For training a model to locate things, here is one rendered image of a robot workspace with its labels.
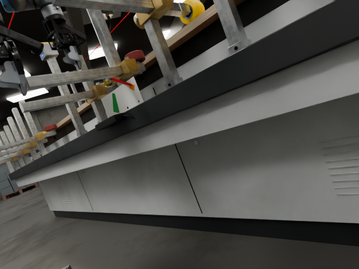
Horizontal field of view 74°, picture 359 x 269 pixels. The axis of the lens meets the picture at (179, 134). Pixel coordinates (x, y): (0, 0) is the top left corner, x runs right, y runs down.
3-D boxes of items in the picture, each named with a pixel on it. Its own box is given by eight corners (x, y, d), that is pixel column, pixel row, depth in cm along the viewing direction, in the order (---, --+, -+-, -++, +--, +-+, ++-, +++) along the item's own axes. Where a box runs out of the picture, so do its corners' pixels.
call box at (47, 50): (46, 56, 122) (40, 42, 122) (42, 62, 127) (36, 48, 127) (59, 55, 127) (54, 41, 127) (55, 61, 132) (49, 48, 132)
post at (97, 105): (104, 128, 110) (64, 28, 107) (101, 129, 112) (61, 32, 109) (111, 126, 112) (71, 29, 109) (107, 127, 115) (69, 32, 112)
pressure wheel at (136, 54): (141, 77, 91) (130, 48, 90) (130, 85, 96) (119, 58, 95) (156, 74, 96) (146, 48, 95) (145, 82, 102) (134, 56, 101)
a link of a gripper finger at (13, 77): (5, 99, 62) (-10, 65, 62) (29, 94, 66) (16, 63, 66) (7, 94, 60) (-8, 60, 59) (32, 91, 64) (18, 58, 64)
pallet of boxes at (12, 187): (43, 183, 1123) (32, 156, 1114) (38, 186, 1036) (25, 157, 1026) (12, 196, 1083) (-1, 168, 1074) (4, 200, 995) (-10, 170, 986)
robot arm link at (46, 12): (54, 16, 101) (64, 5, 97) (59, 26, 102) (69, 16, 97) (37, 13, 95) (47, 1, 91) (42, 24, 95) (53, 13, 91)
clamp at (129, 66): (129, 72, 86) (124, 58, 85) (111, 85, 95) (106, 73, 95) (141, 70, 90) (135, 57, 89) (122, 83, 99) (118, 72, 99)
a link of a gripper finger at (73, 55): (70, 69, 96) (61, 47, 95) (82, 69, 101) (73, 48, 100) (75, 66, 94) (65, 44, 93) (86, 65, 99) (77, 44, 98)
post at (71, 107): (80, 135, 127) (47, 56, 124) (77, 137, 131) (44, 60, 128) (88, 133, 130) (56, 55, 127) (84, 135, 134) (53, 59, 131)
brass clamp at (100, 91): (98, 96, 103) (93, 85, 103) (85, 105, 112) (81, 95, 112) (110, 93, 107) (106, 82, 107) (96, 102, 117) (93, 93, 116)
